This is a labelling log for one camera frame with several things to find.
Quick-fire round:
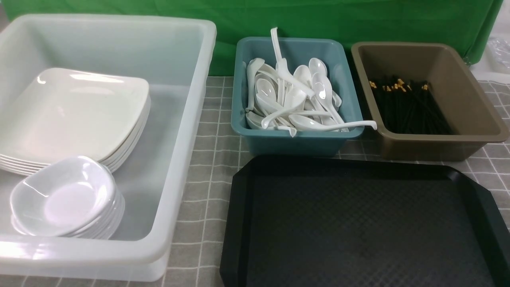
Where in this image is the long upright white spoon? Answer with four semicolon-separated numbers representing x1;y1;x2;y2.
270;27;283;63

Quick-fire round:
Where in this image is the large translucent white tub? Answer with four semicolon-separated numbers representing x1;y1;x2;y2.
1;14;216;282

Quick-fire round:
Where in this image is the pile of black chopsticks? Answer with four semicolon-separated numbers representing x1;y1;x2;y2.
369;76;455;136

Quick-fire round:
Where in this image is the stack of white square plates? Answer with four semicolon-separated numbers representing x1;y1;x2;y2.
0;96;151;176

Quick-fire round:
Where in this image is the white ceramic soup spoon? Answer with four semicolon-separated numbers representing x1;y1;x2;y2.
275;58;315;98

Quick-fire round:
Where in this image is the green backdrop cloth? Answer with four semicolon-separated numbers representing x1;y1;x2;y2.
2;0;502;76

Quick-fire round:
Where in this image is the pile of white spoons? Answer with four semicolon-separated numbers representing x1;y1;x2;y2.
244;58;349;137

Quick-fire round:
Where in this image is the grey checked tablecloth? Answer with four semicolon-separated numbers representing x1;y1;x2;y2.
1;77;509;287

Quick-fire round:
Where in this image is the white spoon over bin edge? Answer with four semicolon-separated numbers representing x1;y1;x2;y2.
288;115;377;132

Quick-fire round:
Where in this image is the teal plastic spoon bin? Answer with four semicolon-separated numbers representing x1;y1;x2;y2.
231;37;364;157

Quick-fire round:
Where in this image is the black plastic serving tray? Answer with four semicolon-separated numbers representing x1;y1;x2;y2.
219;155;510;287

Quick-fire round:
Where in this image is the brown plastic chopstick bin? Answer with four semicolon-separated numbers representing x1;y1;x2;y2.
351;42;509;161

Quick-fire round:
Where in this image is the white square rice plate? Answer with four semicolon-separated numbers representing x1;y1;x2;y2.
1;68;149;165

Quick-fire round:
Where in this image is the stack of white bowls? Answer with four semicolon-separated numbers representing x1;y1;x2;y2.
10;156;126;240

